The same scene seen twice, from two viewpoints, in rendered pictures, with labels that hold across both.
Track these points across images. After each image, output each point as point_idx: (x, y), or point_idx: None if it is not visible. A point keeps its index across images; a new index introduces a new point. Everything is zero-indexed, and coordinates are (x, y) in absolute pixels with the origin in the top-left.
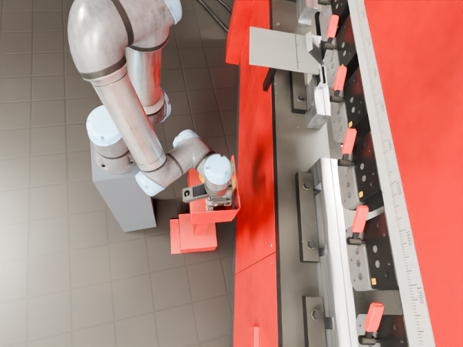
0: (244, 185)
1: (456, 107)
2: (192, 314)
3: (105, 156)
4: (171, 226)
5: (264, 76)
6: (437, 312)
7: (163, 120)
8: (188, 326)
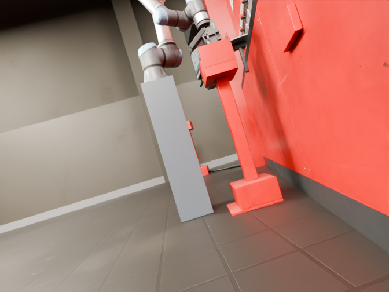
0: (274, 130)
1: None
2: (274, 234)
3: (147, 65)
4: (229, 205)
5: (249, 81)
6: None
7: (179, 56)
8: (272, 243)
